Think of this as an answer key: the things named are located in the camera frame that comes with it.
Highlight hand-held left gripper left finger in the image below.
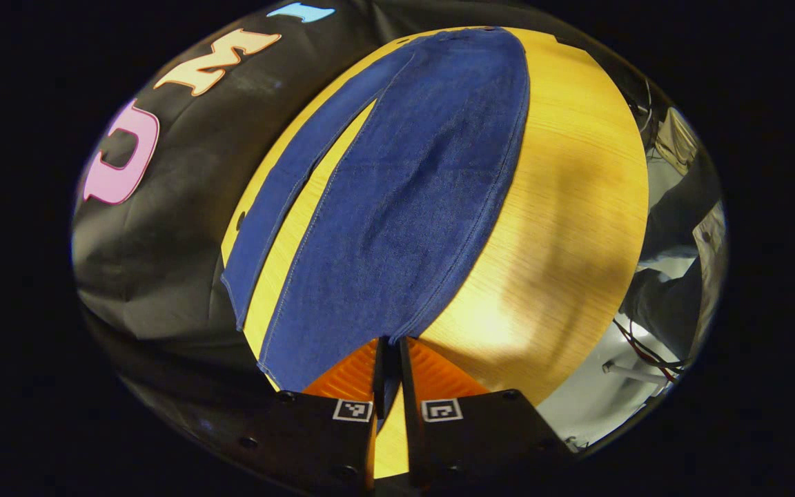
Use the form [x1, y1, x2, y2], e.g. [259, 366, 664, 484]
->
[259, 336, 389, 497]

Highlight person's leg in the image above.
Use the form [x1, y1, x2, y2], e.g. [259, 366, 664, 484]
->
[622, 162, 724, 346]

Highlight red and black cables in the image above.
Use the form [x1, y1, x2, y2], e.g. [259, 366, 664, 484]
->
[611, 316, 685, 382]

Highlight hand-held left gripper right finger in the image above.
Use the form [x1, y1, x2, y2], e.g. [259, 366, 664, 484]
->
[397, 336, 578, 492]

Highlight blue denim jeans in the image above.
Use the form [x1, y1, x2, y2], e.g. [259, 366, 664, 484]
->
[222, 26, 531, 393]

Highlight black backdrop cloth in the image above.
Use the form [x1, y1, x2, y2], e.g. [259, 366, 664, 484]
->
[70, 0, 612, 442]

